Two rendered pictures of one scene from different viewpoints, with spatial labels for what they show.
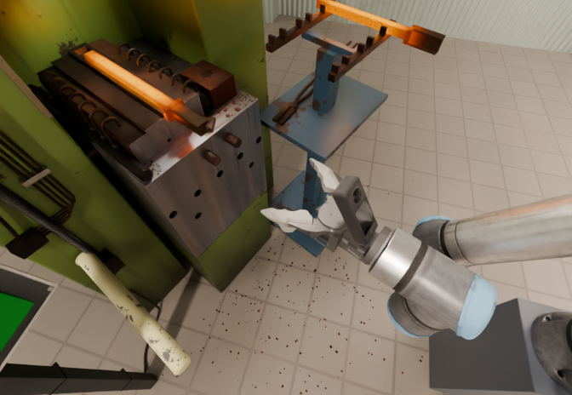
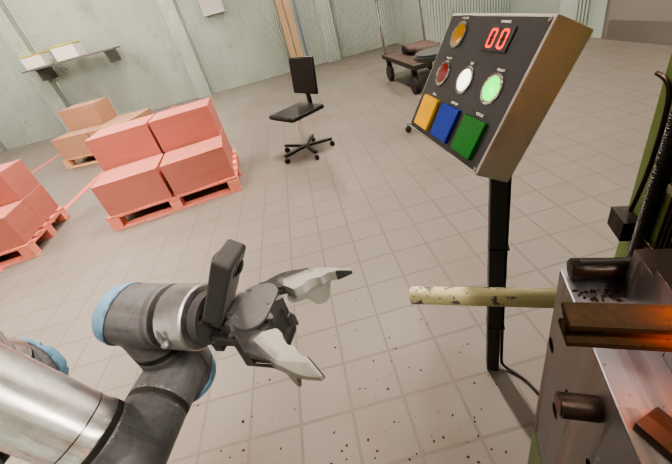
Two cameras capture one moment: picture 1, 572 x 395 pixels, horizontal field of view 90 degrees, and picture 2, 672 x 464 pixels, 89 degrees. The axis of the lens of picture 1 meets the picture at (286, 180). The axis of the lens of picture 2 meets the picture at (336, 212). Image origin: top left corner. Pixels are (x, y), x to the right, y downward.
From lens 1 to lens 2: 59 cm
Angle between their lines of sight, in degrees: 92
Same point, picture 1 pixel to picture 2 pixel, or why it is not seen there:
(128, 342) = not seen: hidden behind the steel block
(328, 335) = not seen: outside the picture
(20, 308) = (467, 151)
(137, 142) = (640, 263)
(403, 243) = (175, 295)
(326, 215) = (266, 291)
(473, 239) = (77, 387)
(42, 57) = not seen: outside the picture
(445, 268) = (136, 296)
